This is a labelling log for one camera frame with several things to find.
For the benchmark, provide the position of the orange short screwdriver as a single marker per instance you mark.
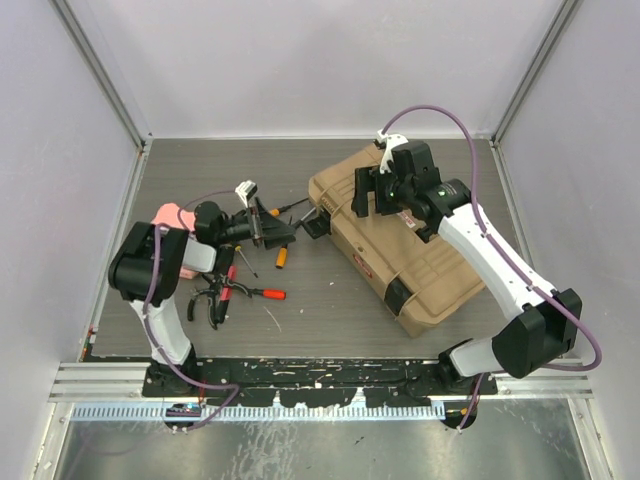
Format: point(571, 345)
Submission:
point(282, 209)

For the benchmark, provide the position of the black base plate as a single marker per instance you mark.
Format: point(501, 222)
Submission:
point(333, 382)

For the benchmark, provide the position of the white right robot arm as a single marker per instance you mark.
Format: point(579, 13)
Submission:
point(542, 322)

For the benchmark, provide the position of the pink folded cloth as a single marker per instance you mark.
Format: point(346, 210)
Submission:
point(168, 214)

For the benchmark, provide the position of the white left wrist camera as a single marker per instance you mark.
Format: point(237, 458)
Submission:
point(245, 191)

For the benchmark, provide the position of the red handled screwdriver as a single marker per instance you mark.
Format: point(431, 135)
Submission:
point(265, 293)

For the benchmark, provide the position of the aluminium frame rail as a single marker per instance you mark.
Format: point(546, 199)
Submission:
point(98, 381)

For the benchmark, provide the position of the orange stubby screwdriver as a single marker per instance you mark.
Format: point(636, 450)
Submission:
point(282, 256)

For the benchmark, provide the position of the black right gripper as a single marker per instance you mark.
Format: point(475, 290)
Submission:
point(369, 179)

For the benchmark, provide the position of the black red pliers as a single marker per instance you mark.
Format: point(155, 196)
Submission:
point(221, 294)

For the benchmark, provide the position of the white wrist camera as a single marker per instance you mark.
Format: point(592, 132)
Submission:
point(245, 191)
point(387, 142)

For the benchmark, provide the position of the yellow black screwdriver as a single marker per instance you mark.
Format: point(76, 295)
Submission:
point(238, 248)

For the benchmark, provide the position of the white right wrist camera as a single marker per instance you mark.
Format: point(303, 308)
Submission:
point(387, 142)

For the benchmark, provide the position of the tan plastic tool case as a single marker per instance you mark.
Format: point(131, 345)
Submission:
point(421, 284)

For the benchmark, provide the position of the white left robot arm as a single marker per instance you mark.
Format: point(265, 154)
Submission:
point(147, 268)

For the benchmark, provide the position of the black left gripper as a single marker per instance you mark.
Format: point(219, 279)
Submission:
point(274, 232)

